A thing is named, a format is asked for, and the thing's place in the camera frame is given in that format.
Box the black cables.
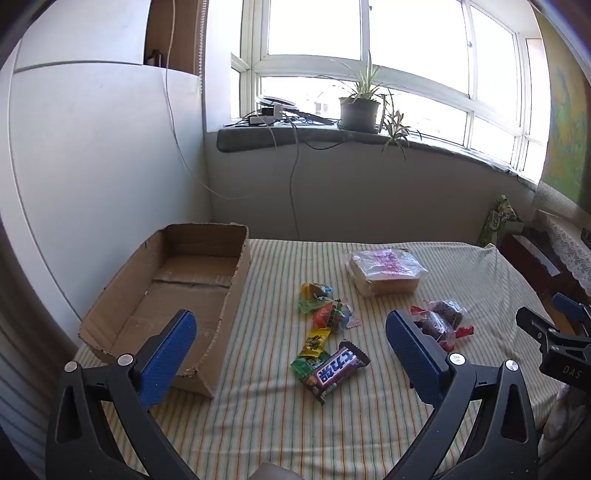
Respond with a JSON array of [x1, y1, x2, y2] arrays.
[[224, 108, 345, 151]]

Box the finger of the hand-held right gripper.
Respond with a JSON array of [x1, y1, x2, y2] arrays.
[[516, 306, 591, 357], [551, 292, 591, 336]]

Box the brown wooden panel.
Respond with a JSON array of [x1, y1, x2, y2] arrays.
[[145, 0, 206, 75]]

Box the white framed window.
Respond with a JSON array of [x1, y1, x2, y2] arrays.
[[231, 0, 555, 185]]

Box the black ring light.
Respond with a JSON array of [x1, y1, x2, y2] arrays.
[[260, 95, 301, 116]]

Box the small hanging plant shoot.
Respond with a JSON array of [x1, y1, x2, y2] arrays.
[[381, 108, 423, 160]]

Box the white lace cloth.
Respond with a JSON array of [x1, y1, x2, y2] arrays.
[[531, 180, 591, 296]]

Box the brown chocolate bar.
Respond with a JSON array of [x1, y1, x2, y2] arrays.
[[305, 340, 371, 406]]

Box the white wardrobe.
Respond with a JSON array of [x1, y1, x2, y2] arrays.
[[0, 0, 206, 352]]

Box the white power strip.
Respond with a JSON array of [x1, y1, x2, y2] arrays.
[[247, 104, 284, 126]]

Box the potted spider plant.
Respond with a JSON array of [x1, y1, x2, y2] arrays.
[[330, 51, 393, 134]]

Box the green gift bag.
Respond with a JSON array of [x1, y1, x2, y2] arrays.
[[478, 195, 525, 247]]

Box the cardboard box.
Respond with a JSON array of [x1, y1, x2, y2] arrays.
[[78, 223, 252, 400]]

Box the white cable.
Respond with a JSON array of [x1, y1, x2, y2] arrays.
[[164, 0, 252, 200]]

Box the bagged sliced bread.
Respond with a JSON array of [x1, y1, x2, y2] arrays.
[[346, 248, 428, 297]]

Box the yellow snack packet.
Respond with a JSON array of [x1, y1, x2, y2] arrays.
[[300, 327, 332, 358]]

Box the dark red wooden furniture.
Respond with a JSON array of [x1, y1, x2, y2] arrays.
[[501, 210, 591, 324]]

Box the wall map poster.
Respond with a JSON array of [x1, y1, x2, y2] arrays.
[[536, 9, 591, 204]]

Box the striped bed sheet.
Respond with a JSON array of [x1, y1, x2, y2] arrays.
[[74, 237, 578, 480]]

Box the grey windowsill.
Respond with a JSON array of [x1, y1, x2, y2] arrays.
[[216, 124, 541, 185]]

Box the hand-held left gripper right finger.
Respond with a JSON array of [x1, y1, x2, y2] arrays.
[[385, 309, 541, 480]]

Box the white radiator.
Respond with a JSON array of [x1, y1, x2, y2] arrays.
[[0, 318, 63, 467]]

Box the green snack packet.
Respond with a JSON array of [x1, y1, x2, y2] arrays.
[[290, 353, 331, 384]]

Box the red clear date packet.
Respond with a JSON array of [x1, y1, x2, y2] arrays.
[[425, 299, 475, 337], [410, 306, 458, 352]]

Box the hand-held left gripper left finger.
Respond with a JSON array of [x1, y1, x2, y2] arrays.
[[45, 309, 204, 480]]

